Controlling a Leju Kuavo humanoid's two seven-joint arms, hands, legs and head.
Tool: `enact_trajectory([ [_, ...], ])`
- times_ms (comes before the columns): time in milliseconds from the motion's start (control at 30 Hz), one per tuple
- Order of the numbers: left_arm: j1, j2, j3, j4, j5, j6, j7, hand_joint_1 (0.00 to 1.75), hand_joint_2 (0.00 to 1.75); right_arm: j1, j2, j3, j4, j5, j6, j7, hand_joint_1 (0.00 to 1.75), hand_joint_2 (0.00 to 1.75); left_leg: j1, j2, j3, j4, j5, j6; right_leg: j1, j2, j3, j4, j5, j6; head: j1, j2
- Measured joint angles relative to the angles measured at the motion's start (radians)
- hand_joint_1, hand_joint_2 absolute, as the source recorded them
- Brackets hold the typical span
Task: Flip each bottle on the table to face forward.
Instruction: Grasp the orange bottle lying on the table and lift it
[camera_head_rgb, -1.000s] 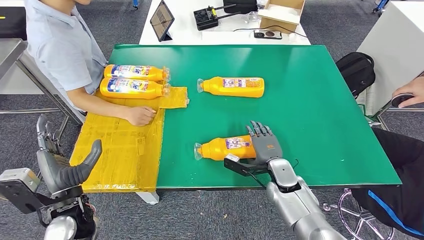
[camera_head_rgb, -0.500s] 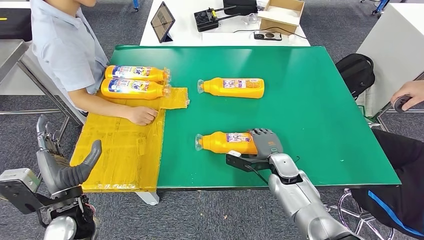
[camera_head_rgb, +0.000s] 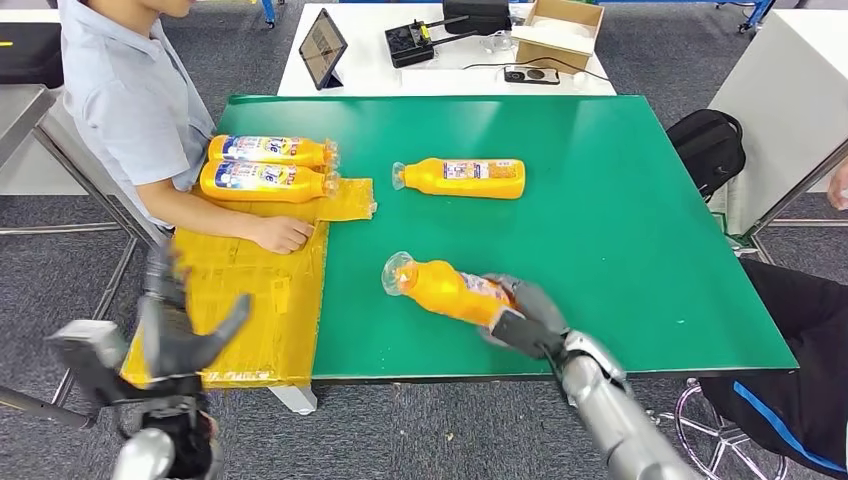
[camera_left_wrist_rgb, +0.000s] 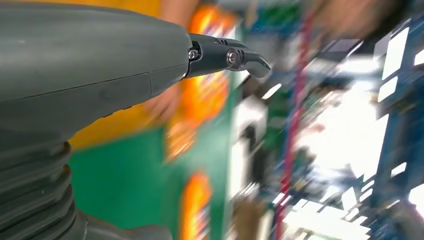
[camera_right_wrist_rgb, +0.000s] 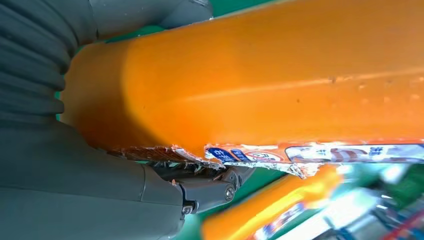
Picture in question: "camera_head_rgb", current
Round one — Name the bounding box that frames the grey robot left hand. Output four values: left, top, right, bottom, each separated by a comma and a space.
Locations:
135, 245, 254, 382

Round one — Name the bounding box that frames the person's right hand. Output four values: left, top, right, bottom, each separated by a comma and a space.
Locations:
826, 162, 848, 212
248, 215, 316, 256

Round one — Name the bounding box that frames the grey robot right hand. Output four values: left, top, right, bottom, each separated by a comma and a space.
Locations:
483, 272, 571, 339

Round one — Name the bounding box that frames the orange detergent bottle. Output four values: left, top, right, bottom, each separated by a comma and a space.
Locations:
207, 134, 340, 168
391, 157, 527, 201
199, 159, 340, 204
381, 251, 525, 331

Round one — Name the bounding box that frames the yellow taped cardboard sheet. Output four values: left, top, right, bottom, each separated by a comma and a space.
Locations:
122, 177, 378, 390

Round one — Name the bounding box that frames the white desk with metal leg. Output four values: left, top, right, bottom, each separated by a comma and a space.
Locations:
707, 7, 848, 238

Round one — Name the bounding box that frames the green table mat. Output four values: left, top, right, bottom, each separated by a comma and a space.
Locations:
217, 94, 800, 382

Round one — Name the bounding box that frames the white table foot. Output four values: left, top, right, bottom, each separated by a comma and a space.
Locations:
268, 386, 318, 417

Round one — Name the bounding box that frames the black backpack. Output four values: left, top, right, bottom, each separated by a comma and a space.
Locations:
665, 109, 748, 202

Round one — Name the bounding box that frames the person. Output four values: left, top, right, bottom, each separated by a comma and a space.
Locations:
58, 0, 316, 256
698, 162, 848, 475

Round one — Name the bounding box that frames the white table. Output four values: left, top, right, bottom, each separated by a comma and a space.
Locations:
276, 3, 617, 98

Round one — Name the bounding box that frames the black tablet on stand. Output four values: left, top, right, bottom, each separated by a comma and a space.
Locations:
298, 7, 349, 91

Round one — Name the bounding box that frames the chrome chair wheel base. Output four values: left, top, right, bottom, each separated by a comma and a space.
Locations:
674, 378, 790, 480

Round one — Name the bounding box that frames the black smartphone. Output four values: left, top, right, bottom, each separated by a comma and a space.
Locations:
503, 64, 562, 86

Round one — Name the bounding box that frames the black router with antennas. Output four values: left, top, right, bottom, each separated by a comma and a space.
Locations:
384, 14, 480, 70

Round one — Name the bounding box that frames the clear plastic piece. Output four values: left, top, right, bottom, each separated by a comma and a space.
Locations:
480, 29, 518, 54

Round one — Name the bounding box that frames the open cardboard box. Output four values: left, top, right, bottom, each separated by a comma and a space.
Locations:
513, 0, 605, 75

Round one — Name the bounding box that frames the black bag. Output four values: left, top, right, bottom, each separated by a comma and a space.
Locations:
442, 0, 513, 36

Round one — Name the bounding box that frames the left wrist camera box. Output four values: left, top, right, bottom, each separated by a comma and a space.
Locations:
44, 319, 207, 409

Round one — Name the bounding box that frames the blue metal frame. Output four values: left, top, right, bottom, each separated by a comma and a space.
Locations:
738, 0, 778, 33

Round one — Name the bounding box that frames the thin black cable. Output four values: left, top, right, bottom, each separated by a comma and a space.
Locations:
461, 56, 611, 83

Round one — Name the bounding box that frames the grey metal frame table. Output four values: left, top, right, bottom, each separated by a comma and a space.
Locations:
0, 84, 167, 431

